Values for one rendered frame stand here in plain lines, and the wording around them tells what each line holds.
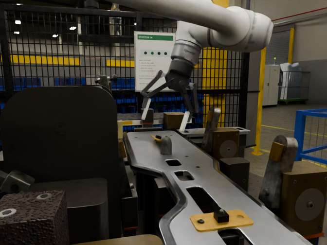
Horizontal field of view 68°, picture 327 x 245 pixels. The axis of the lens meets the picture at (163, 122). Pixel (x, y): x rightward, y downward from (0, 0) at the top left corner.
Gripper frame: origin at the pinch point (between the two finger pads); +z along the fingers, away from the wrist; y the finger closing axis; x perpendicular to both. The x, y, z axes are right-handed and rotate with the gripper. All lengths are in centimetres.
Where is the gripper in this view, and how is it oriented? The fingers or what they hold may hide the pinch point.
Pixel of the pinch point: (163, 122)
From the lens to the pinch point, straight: 79.0
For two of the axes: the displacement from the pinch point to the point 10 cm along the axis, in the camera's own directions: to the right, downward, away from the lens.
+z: -3.1, 9.5, 0.1
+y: 9.2, 3.0, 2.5
